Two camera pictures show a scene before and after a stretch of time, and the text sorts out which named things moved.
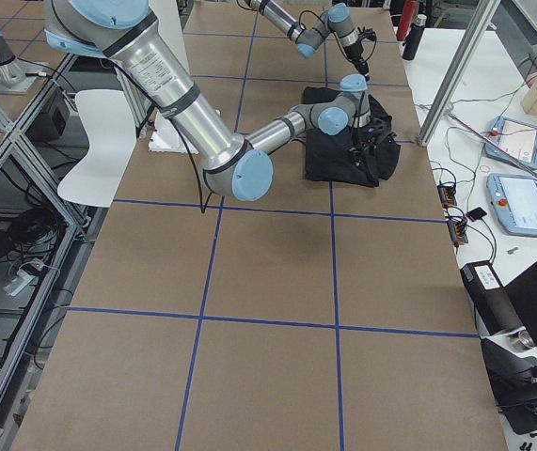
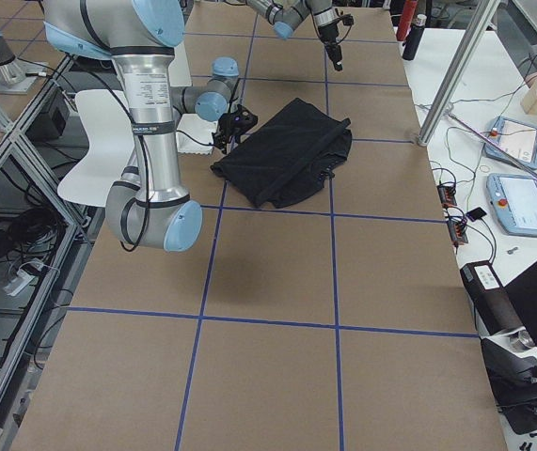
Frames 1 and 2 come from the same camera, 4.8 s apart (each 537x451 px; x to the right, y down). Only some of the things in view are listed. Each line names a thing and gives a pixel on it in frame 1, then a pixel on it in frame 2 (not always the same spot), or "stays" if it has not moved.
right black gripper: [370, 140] → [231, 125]
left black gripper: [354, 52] → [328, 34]
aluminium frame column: [465, 56] stays
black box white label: [491, 299] stays
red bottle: [406, 18] stays
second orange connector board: [457, 231] stays
